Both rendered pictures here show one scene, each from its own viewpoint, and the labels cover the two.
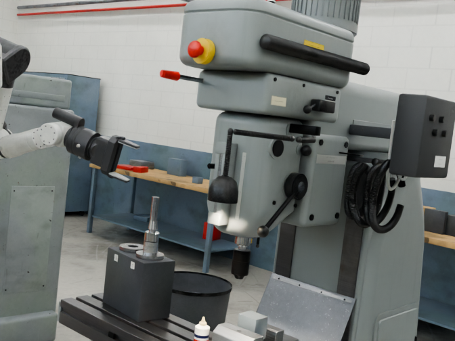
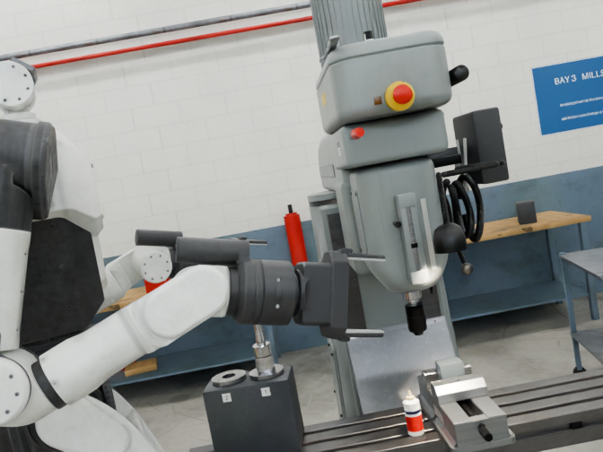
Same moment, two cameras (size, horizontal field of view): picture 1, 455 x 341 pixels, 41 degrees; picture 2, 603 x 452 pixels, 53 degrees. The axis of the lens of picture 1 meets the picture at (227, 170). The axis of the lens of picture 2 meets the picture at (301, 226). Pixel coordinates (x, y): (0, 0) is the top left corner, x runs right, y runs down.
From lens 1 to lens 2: 134 cm
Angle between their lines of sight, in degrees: 43
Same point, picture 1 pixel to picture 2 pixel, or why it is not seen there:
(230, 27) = (425, 64)
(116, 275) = (234, 418)
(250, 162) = (431, 206)
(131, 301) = (279, 433)
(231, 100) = (403, 147)
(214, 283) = not seen: hidden behind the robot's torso
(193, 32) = (371, 79)
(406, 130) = (489, 142)
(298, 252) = (369, 300)
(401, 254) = not seen: hidden behind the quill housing
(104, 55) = not seen: outside the picture
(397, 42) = (91, 111)
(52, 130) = (162, 258)
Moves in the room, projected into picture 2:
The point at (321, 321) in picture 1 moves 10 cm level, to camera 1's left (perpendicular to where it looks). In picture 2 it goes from (427, 351) to (408, 361)
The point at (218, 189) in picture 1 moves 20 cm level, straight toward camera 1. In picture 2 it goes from (458, 237) to (549, 231)
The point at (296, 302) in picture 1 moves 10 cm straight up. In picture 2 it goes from (390, 348) to (385, 317)
